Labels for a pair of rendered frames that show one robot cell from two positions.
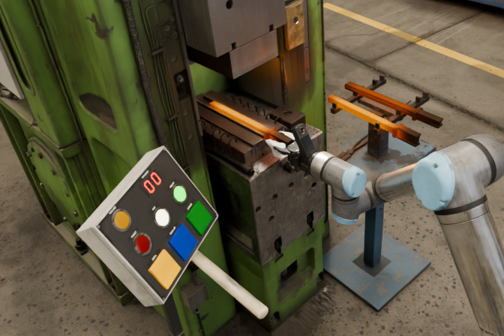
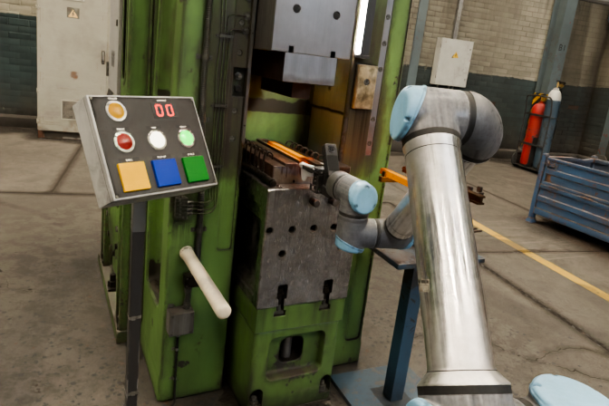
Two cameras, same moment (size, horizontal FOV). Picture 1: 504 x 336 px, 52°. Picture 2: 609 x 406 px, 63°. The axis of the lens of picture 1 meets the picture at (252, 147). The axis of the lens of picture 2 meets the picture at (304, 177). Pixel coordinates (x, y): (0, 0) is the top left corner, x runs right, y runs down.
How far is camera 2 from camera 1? 0.81 m
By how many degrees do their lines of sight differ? 25
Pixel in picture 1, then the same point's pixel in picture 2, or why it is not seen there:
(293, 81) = (352, 145)
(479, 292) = (423, 227)
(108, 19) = not seen: outside the picture
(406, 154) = not seen: hidden behind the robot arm
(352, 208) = (353, 229)
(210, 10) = (276, 3)
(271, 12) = (336, 40)
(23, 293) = (38, 304)
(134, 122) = (182, 89)
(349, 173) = (359, 183)
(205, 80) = (276, 134)
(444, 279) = not seen: outside the picture
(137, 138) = not seen: hidden behind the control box
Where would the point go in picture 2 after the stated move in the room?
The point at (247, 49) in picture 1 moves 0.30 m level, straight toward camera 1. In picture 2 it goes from (304, 61) to (279, 58)
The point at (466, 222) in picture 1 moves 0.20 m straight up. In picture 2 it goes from (426, 146) to (445, 38)
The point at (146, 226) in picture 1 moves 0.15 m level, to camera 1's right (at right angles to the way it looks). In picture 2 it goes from (137, 133) to (189, 141)
